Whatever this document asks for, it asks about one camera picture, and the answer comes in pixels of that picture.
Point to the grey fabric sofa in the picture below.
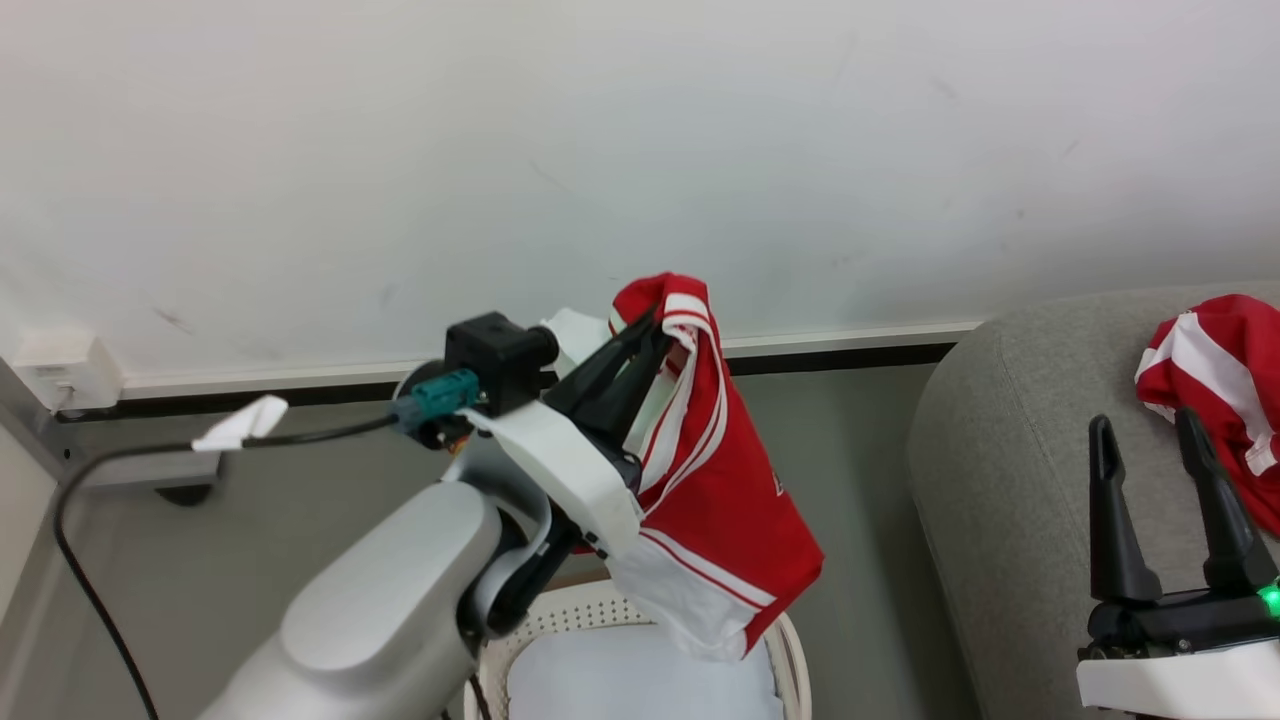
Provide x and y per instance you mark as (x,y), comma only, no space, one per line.
(1000,480)

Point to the light blue clothing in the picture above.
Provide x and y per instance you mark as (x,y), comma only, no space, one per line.
(620,680)

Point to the metal table leg bracket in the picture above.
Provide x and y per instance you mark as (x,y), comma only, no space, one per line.
(130,470)

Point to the white perforated laundry basket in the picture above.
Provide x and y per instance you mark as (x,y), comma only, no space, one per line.
(560,615)

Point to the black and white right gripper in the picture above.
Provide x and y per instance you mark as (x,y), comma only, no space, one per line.
(1180,660)

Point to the white wall outlet box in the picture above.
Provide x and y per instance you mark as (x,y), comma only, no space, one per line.
(65,370)

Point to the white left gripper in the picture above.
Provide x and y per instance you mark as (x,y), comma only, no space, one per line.
(560,470)

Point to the red and white striped garment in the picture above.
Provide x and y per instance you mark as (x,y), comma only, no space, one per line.
(1225,370)

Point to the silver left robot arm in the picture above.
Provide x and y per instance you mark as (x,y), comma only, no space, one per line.
(380,610)

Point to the red and white jersey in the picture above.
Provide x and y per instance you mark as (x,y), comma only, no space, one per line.
(720,500)

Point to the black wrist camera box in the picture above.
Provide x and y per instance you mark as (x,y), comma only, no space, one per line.
(495,360)

